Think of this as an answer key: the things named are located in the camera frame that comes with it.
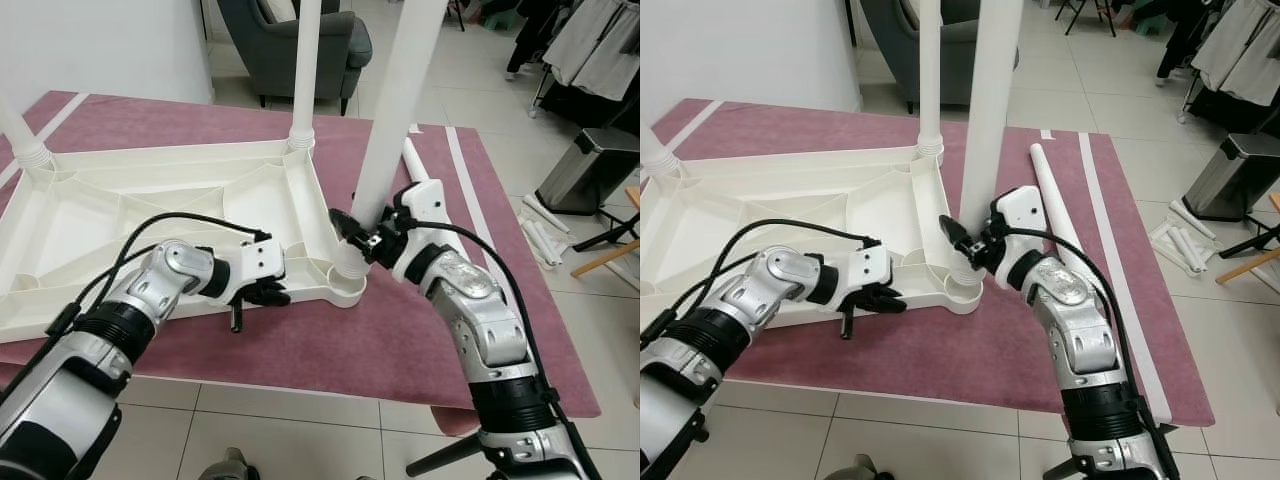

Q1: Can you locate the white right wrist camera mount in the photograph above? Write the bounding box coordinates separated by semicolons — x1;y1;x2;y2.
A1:
395;182;448;246
992;187;1046;261

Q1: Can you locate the steel trash bin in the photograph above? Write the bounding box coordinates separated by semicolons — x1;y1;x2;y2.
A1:
1183;133;1280;223
537;127;641;216

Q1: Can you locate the dark robot left foot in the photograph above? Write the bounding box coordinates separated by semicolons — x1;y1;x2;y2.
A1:
840;453;891;480
198;447;259;480

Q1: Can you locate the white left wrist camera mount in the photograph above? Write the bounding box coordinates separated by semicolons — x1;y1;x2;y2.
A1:
843;245;896;298
230;238;288;291

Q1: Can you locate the white plastic table leg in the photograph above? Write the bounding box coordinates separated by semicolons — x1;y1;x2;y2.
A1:
402;140;443;189
335;0;451;286
1028;143;1093;291
917;0;946;159
950;0;1026;291
288;0;324;153
640;125;681;181
0;95;53;173

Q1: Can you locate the black tripod stand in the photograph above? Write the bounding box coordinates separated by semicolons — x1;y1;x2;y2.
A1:
1225;225;1280;259
575;215;641;251

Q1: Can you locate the white plastic children table top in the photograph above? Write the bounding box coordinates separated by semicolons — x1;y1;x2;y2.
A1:
640;140;986;331
0;135;369;346

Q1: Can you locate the light wooden stick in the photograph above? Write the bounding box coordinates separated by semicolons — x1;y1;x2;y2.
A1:
1215;250;1280;286
572;243;641;279

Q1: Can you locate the dark grey armchair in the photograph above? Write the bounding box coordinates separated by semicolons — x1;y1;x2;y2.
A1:
860;0;1021;113
218;0;373;116

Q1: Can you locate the maroon cloth with white stripes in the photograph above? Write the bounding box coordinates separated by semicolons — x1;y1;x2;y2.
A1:
640;98;1216;431
0;90;601;441

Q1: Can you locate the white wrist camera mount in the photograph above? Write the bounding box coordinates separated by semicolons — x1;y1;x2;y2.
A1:
843;245;896;298
395;182;448;246
992;187;1046;261
230;238;288;291

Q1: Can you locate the white plastic tube bundle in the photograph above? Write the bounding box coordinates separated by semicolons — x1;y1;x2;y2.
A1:
1150;198;1221;276
520;193;573;269

